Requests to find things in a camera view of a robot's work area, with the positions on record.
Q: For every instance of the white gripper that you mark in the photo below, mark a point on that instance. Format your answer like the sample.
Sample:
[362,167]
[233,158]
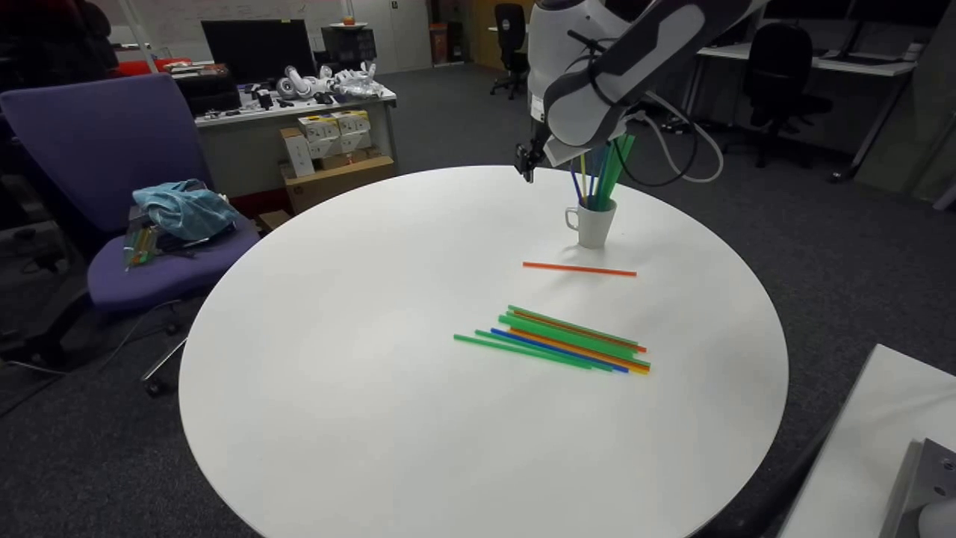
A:
[584,119]

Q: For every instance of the yellow straw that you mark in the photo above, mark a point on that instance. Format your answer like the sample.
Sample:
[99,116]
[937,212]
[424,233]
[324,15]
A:
[584,173]

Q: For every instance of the green straw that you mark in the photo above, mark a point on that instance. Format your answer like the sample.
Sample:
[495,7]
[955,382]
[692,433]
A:
[556,336]
[498,345]
[577,348]
[617,164]
[611,181]

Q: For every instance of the white mug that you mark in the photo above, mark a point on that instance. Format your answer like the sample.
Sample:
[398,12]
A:
[595,227]

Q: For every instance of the brownish orange straw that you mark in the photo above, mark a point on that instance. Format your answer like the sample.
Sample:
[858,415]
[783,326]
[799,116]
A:
[577,326]

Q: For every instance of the yellow-orange straw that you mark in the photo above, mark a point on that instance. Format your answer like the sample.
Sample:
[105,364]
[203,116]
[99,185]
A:
[629,363]

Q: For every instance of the black office chair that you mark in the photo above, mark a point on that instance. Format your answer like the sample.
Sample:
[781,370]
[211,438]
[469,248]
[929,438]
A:
[508,45]
[781,69]

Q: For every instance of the white packing boxes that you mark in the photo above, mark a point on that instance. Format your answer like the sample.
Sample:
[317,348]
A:
[332,130]

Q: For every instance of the cardboard box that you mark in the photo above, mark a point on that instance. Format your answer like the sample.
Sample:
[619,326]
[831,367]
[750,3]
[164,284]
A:
[332,181]

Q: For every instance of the clear plastic bags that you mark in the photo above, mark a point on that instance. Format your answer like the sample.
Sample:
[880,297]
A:
[332,80]

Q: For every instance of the white office desk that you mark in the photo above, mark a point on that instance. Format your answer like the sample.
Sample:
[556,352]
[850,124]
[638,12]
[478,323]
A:
[248,151]

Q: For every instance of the black monitor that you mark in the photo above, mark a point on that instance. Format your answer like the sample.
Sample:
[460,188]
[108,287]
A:
[257,49]

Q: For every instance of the black box on desk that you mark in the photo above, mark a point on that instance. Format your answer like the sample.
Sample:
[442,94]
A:
[211,94]

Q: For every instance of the long white desk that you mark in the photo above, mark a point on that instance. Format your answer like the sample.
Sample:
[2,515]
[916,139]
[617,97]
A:
[868,63]

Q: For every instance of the teal cloth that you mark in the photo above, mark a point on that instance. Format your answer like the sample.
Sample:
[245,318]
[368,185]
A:
[184,210]

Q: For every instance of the red object on desk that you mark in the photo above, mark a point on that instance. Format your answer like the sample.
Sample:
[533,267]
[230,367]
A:
[153,66]

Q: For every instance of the purple office chair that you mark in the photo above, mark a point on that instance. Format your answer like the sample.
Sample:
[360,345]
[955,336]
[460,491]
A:
[108,139]

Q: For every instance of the white robot mounting table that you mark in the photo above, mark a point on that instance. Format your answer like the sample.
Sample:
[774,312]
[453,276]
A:
[856,457]

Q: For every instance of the grey metal bracket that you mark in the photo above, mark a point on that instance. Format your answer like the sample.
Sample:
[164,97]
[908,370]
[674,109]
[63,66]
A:
[920,473]

